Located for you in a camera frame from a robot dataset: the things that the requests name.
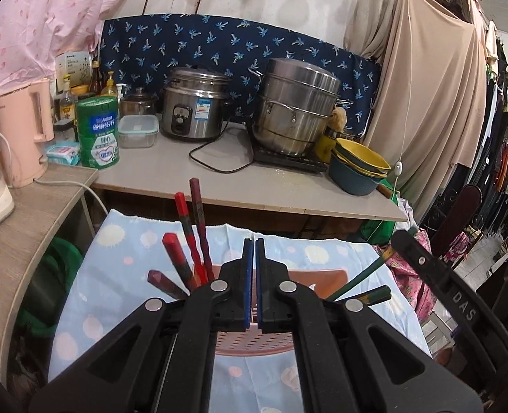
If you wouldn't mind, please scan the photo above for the steel steamer pot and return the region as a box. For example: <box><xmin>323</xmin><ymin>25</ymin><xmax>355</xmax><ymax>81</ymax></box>
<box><xmin>251</xmin><ymin>57</ymin><xmax>352</xmax><ymax>158</ymax></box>

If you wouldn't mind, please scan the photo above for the blue-grey bowl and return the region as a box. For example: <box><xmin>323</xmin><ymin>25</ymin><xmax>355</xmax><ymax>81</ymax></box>
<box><xmin>327</xmin><ymin>154</ymin><xmax>389</xmax><ymax>197</ymax></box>

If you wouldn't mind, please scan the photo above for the dark red patterned chopstick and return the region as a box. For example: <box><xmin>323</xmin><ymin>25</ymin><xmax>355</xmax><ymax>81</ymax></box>
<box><xmin>188</xmin><ymin>177</ymin><xmax>215</xmax><ymax>281</ymax></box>

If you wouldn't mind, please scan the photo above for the green cloth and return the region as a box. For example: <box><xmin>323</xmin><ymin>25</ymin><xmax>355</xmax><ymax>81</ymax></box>
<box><xmin>17</xmin><ymin>236</ymin><xmax>85</xmax><ymax>339</ymax></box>

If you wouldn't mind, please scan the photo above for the pink perforated utensil basket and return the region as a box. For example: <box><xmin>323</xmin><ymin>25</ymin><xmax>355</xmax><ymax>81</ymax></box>
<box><xmin>194</xmin><ymin>267</ymin><xmax>350</xmax><ymax>359</ymax></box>

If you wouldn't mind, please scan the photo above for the white kettle cord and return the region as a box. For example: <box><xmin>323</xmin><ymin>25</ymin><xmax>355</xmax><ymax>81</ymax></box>
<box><xmin>34</xmin><ymin>178</ymin><xmax>109</xmax><ymax>221</ymax></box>

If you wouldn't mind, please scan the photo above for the clear food container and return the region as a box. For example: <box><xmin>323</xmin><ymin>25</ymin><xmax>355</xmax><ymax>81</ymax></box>
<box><xmin>117</xmin><ymin>114</ymin><xmax>160</xmax><ymax>149</ymax></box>

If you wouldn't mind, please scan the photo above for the small steel pot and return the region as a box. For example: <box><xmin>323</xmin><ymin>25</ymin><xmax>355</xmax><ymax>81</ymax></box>
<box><xmin>119</xmin><ymin>87</ymin><xmax>159</xmax><ymax>117</ymax></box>

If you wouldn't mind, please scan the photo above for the wooden side shelf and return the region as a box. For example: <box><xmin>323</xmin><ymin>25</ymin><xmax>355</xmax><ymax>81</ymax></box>
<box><xmin>0</xmin><ymin>163</ymin><xmax>100</xmax><ymax>380</ymax></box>

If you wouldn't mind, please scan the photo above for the green bag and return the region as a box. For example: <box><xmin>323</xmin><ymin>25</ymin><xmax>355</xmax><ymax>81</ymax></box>
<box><xmin>360</xmin><ymin>188</ymin><xmax>410</xmax><ymax>242</ymax></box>

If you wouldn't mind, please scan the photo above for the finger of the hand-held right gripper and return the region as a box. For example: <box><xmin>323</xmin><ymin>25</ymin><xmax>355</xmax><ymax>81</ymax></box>
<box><xmin>390</xmin><ymin>229</ymin><xmax>508</xmax><ymax>393</ymax></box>

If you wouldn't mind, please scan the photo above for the grey counter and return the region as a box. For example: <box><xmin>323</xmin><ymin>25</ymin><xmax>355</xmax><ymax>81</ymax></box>
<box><xmin>91</xmin><ymin>114</ymin><xmax>410</xmax><ymax>223</ymax></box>

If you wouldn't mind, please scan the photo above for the black power cord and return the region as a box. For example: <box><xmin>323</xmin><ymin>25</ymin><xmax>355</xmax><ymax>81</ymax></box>
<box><xmin>188</xmin><ymin>122</ymin><xmax>255</xmax><ymax>176</ymax></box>

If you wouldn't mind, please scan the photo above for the pink spotted sheet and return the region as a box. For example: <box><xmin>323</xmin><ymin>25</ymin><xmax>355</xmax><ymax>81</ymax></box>
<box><xmin>0</xmin><ymin>0</ymin><xmax>152</xmax><ymax>100</ymax></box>

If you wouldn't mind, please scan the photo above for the black induction cooker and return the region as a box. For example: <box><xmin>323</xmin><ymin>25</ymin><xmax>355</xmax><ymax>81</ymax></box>
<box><xmin>249</xmin><ymin>131</ymin><xmax>330</xmax><ymax>175</ymax></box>

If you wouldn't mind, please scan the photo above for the dark wooden chair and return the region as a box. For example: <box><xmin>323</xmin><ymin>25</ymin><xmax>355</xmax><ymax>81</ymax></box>
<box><xmin>425</xmin><ymin>183</ymin><xmax>483</xmax><ymax>260</ymax></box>

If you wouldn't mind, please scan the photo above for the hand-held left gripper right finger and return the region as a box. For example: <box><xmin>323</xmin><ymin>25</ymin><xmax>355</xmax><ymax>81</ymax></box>
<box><xmin>256</xmin><ymin>238</ymin><xmax>483</xmax><ymax>413</ymax></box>

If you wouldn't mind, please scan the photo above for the steel rice cooker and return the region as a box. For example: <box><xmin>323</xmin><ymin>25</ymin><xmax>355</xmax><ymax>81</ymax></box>
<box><xmin>160</xmin><ymin>67</ymin><xmax>231</xmax><ymax>142</ymax></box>

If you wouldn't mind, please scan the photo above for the yellow bowl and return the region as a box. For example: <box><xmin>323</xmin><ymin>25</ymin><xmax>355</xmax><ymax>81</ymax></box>
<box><xmin>335</xmin><ymin>138</ymin><xmax>392</xmax><ymax>175</ymax></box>

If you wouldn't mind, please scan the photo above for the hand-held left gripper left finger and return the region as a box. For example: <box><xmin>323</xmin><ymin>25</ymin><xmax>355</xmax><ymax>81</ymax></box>
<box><xmin>29</xmin><ymin>238</ymin><xmax>255</xmax><ymax>413</ymax></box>

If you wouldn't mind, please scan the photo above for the blue dotted blanket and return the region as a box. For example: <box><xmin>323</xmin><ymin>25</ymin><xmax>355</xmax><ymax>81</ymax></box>
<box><xmin>47</xmin><ymin>209</ymin><xmax>433</xmax><ymax>413</ymax></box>

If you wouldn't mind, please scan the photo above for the tan loofah sponge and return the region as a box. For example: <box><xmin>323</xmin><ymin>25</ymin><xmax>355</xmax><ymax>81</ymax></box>
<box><xmin>330</xmin><ymin>106</ymin><xmax>349</xmax><ymax>132</ymax></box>

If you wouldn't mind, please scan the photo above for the pink electric kettle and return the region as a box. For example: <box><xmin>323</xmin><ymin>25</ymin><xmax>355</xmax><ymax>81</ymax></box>
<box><xmin>0</xmin><ymin>79</ymin><xmax>57</xmax><ymax>189</ymax></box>

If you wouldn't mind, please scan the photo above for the yellow soap dispenser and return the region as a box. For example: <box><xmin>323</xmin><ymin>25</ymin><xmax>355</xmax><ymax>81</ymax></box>
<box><xmin>101</xmin><ymin>71</ymin><xmax>121</xmax><ymax>98</ymax></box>

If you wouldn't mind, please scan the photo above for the oil bottle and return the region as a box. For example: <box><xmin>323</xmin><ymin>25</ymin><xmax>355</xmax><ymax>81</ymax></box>
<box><xmin>59</xmin><ymin>75</ymin><xmax>77</xmax><ymax>121</ymax></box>

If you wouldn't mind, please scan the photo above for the blue tissue pack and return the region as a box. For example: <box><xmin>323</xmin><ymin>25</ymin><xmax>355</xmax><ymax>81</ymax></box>
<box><xmin>45</xmin><ymin>141</ymin><xmax>82</xmax><ymax>167</ymax></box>

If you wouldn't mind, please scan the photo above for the white carton box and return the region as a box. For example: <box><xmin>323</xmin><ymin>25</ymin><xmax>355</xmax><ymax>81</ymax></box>
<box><xmin>55</xmin><ymin>50</ymin><xmax>94</xmax><ymax>91</ymax></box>

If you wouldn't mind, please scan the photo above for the beige curtain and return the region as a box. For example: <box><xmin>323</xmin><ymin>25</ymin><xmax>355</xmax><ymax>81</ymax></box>
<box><xmin>344</xmin><ymin>0</ymin><xmax>496</xmax><ymax>230</ymax></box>

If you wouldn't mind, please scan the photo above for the navy patterned cloth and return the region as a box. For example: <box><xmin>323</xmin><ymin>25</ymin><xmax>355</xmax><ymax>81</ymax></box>
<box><xmin>96</xmin><ymin>13</ymin><xmax>384</xmax><ymax>139</ymax></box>

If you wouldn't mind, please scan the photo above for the pink floral cloth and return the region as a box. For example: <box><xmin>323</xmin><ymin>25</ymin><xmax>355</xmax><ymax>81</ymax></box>
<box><xmin>376</xmin><ymin>231</ymin><xmax>438</xmax><ymax>324</ymax></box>

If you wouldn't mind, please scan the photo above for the dark maroon chopstick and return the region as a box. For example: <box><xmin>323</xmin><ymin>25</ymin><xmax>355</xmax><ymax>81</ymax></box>
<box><xmin>147</xmin><ymin>269</ymin><xmax>190</xmax><ymax>301</ymax></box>

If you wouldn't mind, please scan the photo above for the dark sauce bottle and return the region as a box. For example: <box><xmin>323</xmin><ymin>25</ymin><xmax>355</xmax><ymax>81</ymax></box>
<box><xmin>91</xmin><ymin>60</ymin><xmax>104</xmax><ymax>96</ymax></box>

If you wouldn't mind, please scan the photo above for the green tin can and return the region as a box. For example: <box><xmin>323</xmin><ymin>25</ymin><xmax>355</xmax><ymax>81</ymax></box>
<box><xmin>75</xmin><ymin>96</ymin><xmax>121</xmax><ymax>169</ymax></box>

